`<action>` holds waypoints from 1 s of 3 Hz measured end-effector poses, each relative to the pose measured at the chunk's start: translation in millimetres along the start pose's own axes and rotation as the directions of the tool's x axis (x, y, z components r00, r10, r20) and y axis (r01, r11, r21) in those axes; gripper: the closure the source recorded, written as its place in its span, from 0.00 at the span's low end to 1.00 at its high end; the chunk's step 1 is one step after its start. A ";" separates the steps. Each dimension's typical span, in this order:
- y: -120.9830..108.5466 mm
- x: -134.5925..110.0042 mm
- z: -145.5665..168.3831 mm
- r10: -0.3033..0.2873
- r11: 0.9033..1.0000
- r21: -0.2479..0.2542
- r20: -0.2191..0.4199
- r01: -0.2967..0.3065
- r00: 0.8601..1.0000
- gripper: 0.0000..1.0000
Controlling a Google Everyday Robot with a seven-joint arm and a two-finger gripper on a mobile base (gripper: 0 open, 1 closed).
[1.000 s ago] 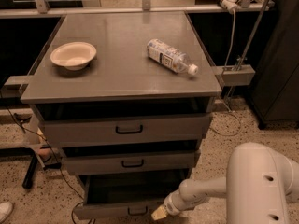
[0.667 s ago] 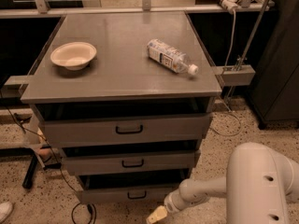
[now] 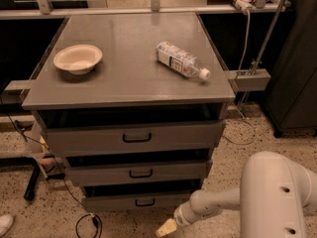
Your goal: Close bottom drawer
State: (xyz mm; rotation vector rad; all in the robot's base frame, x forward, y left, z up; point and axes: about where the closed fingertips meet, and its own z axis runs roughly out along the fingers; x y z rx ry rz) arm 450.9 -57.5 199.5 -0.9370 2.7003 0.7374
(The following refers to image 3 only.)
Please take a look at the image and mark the grey metal bracket block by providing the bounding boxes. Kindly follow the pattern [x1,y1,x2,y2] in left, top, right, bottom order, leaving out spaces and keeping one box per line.
[225,69,270,92]

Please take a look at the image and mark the black stand leg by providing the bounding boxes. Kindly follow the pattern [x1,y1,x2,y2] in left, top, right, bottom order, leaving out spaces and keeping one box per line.
[24,165,41,201]

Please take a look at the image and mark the grey drawer cabinet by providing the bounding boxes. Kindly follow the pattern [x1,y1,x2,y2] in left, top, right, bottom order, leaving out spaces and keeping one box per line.
[21,11,236,213]

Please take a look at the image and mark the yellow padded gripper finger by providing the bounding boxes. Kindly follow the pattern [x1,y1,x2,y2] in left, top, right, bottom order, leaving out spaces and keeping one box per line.
[156,218,177,238]

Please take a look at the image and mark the clear plastic water bottle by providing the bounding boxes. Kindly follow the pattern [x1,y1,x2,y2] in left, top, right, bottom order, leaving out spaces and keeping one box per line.
[156,42,210,80]

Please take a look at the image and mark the white paper bowl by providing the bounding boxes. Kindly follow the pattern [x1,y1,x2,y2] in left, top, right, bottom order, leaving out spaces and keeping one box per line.
[53,45,103,75]

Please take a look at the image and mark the left grey metal bracket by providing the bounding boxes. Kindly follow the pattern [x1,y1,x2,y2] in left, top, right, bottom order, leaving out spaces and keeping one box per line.
[4,79,35,95]

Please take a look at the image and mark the dark side cabinet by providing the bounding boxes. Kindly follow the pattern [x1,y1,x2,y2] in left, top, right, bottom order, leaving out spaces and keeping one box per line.
[262,0,317,138]

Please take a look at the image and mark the grey drawer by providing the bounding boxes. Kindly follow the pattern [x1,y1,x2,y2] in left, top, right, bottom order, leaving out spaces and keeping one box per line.
[42,121,224,157]
[68,160,210,186]
[82,179,202,211]

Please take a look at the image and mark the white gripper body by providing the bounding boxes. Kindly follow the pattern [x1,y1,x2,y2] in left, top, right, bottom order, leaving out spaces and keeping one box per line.
[174,201,201,227]

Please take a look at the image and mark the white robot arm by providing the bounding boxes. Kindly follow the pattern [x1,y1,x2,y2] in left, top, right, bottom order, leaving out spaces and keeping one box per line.
[156,152,317,238]

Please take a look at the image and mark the thin metal rod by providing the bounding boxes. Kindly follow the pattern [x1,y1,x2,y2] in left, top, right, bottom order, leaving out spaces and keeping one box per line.
[249,0,286,75]

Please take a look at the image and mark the white power cable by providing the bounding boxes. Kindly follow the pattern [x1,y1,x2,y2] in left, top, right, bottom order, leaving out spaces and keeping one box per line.
[221,9,258,147]

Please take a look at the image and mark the black floor cable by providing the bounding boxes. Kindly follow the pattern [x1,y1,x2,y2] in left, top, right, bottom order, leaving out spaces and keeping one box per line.
[0,96,103,238]

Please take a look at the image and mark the white shoe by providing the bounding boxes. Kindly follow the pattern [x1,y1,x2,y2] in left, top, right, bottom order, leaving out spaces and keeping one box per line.
[0,214,14,238]

